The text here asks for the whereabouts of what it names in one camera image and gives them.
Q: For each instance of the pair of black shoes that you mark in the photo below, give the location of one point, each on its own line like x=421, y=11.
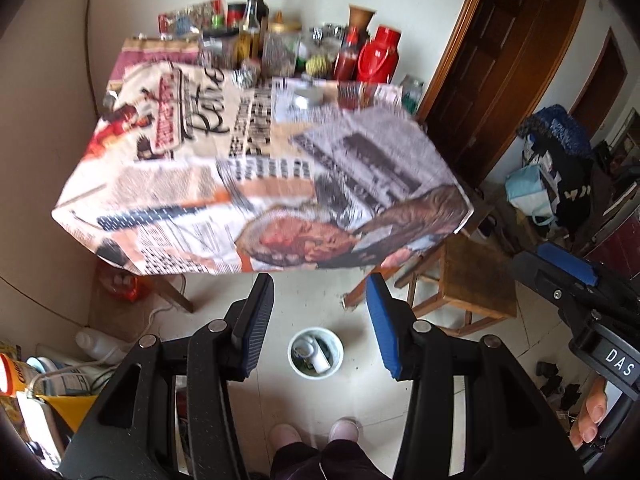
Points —
x=555, y=382

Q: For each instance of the black lid plastic jar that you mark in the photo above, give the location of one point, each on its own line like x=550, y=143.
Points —
x=217, y=50

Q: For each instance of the thin wooden stick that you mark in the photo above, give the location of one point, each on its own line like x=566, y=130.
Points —
x=91, y=50

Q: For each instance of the person's dark pants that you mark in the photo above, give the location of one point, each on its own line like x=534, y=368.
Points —
x=325, y=462

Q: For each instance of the yellow squeeze bottle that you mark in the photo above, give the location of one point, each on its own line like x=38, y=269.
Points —
x=278, y=17

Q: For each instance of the red nut snack bag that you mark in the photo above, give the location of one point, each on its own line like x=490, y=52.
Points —
x=190, y=17

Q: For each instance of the clear bottle with dark cap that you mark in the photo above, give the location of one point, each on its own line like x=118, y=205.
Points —
x=248, y=25

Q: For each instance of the red thermos flask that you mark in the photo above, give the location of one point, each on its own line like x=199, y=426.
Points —
x=377, y=57

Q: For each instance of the crumpled foil ball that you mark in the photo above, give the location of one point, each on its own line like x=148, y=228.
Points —
x=245, y=80

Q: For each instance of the green custard apple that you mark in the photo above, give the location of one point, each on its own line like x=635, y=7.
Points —
x=319, y=66

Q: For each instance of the yellow paper bag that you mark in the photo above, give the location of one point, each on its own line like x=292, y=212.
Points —
x=70, y=407

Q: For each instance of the wooden stool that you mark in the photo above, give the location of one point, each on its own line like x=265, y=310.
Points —
x=475, y=280

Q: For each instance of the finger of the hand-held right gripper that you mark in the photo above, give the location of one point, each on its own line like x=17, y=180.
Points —
x=572, y=265
x=545, y=275

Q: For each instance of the person's right hand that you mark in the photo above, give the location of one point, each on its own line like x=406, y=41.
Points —
x=595, y=407

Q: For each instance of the glass jar with white lid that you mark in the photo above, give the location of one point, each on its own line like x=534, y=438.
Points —
x=414, y=86

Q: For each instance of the pink paper bag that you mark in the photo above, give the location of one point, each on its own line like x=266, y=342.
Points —
x=150, y=52

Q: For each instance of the white plastic jug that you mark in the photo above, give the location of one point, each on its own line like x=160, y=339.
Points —
x=100, y=345

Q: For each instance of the silver foil bag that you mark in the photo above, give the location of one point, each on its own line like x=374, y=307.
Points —
x=327, y=32

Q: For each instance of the brown wooden door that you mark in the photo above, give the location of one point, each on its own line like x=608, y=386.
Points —
x=500, y=70
x=597, y=90

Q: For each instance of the green plastic bag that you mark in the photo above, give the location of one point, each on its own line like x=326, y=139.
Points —
x=410, y=102

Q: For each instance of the pile of dark clothes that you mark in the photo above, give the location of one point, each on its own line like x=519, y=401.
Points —
x=570, y=180

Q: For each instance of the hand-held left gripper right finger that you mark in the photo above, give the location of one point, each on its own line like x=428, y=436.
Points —
x=382, y=325

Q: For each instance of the gold lid plastic jar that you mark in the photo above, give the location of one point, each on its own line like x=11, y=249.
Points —
x=280, y=50

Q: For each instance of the green cap bottle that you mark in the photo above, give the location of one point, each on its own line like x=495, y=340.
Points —
x=216, y=21

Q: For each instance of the round silver tin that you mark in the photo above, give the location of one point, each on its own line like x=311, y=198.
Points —
x=307, y=99

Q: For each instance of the red sauce bottle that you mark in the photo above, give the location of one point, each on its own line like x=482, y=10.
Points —
x=346, y=60

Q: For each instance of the red plastic bag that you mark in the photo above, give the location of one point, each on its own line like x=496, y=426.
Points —
x=117, y=282

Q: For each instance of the white trash bucket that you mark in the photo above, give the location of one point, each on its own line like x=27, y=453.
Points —
x=291, y=355

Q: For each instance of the small red can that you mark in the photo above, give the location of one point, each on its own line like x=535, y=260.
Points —
x=250, y=65

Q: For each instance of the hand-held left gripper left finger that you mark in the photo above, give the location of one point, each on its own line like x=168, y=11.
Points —
x=255, y=320

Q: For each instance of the person's pink slipper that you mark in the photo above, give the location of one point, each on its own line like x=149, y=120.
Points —
x=345, y=430
x=286, y=435

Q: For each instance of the newspaper print tablecloth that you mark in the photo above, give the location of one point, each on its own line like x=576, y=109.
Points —
x=200, y=185

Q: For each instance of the brown clay vase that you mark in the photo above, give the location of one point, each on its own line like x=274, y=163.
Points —
x=361, y=17

